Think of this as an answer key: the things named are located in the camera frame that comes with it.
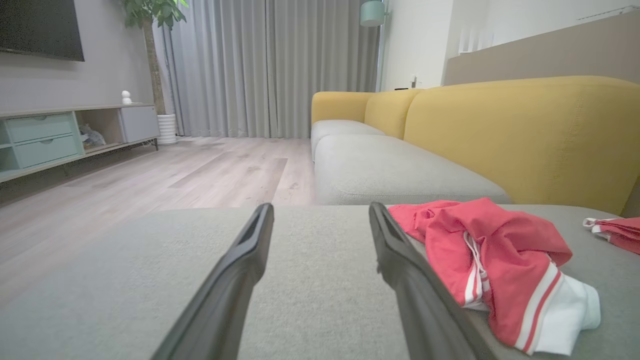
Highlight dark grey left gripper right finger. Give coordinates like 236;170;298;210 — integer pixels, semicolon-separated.
368;202;498;360

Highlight red white striped garment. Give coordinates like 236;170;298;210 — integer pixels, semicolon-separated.
387;197;601;357

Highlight tall green potted tree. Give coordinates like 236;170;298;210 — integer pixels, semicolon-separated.
120;0;188;116

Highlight black wall television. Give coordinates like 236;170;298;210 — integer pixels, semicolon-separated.
0;0;85;62

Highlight grey pleated curtain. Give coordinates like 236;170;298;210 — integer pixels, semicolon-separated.
152;0;383;139

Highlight white ribbed plant pot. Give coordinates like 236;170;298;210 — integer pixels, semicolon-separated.
157;114;178;146

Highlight crumpled item in cabinet shelf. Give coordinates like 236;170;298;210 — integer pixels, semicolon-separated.
79;124;107;149

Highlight yellow and grey sofa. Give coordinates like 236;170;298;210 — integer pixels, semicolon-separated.
310;76;640;216

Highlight white slatted railing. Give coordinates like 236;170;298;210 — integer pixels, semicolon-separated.
459;25;496;54

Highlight beige wall panel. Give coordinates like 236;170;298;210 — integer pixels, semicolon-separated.
444;11;640;87

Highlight red shorts with white band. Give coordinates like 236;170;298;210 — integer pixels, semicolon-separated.
582;216;640;256

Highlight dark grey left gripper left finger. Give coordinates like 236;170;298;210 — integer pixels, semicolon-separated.
151;202;275;360

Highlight mint and grey TV cabinet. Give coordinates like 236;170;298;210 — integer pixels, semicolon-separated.
0;103;161;184

